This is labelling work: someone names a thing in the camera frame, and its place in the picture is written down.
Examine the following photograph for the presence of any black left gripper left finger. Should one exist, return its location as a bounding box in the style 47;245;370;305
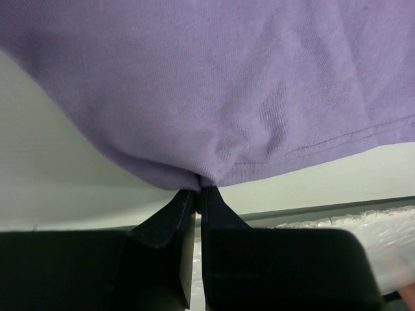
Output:
1;190;195;310

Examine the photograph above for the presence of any lavender garment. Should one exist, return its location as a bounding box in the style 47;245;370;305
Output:
1;1;414;190

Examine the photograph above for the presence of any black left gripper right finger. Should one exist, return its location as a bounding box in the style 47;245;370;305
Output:
197;187;385;310

